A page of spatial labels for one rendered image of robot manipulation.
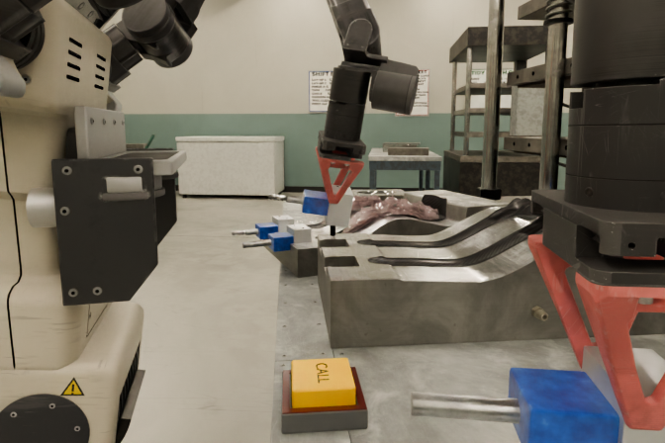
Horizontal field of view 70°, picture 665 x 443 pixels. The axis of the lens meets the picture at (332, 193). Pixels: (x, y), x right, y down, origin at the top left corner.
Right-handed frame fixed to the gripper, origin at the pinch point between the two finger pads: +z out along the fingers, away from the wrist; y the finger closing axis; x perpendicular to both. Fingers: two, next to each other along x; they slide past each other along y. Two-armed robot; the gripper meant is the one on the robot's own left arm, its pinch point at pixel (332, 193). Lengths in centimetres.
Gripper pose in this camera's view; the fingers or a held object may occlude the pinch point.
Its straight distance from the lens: 76.2
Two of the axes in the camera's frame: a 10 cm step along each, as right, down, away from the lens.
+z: -1.5, 9.5, 2.6
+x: -9.8, -1.2, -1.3
